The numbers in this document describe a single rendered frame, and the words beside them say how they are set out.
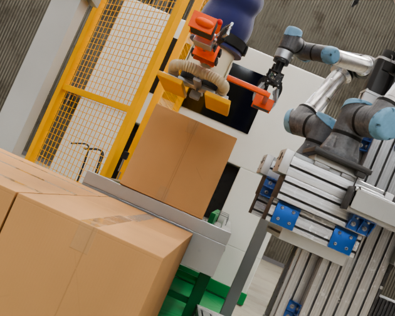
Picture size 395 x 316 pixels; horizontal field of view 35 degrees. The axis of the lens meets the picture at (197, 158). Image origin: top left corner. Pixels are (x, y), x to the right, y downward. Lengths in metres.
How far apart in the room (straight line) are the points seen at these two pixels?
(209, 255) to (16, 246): 1.32
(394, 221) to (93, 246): 1.12
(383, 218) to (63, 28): 2.19
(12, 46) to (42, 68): 8.80
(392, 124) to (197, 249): 1.03
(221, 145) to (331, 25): 9.82
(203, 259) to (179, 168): 0.42
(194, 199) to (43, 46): 1.42
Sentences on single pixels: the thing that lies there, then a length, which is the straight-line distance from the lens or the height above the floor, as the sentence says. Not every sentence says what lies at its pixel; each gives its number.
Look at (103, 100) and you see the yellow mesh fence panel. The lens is 3.85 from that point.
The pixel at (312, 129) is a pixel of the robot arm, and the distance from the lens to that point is 2.86.
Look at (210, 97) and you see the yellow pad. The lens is 2.30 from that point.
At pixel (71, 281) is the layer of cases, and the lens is 1.59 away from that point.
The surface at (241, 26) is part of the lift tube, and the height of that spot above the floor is 1.36.
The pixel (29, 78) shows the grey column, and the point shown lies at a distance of 3.70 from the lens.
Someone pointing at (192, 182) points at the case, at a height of 0.74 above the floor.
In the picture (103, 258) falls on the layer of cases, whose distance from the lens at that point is 1.56.
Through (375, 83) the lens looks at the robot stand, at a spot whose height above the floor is 1.42.
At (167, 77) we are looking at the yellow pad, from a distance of 2.31.
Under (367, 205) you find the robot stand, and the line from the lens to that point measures 2.23.
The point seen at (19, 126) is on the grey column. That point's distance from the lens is 3.67.
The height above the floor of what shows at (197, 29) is 1.15.
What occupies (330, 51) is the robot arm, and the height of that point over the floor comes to 1.49.
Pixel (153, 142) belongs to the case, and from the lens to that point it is 2.82.
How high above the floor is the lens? 0.73
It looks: 3 degrees up
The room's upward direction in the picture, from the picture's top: 24 degrees clockwise
